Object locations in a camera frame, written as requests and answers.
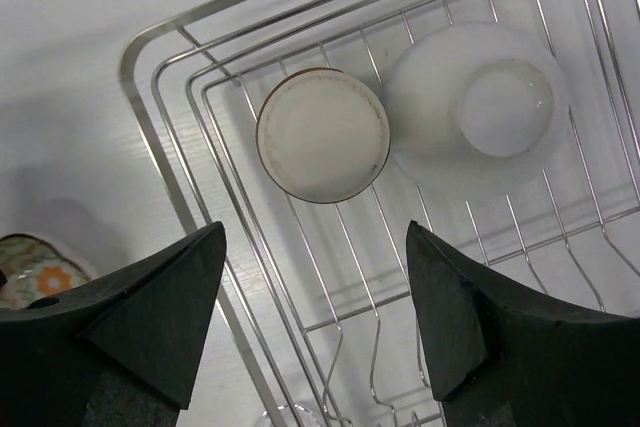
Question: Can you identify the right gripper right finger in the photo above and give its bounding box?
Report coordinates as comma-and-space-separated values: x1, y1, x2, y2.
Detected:
406, 222, 639, 426

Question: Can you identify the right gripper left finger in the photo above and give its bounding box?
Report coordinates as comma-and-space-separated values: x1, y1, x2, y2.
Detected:
1, 222, 226, 426

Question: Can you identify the flower patterned small dish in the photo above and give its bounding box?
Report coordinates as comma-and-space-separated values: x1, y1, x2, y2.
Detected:
1, 232, 99, 310

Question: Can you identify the white ceramic bowl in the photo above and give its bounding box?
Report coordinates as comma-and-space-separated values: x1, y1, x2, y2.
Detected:
381, 21, 570, 200

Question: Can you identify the brown white ceramic cup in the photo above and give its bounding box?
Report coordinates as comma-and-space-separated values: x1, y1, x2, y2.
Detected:
255, 67, 391, 204

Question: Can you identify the large clear glass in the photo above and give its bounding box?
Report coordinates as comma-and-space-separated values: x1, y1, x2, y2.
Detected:
254, 403, 332, 427

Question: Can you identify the metal wire dish rack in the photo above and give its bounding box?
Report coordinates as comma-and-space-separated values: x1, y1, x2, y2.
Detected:
119, 0, 639, 426

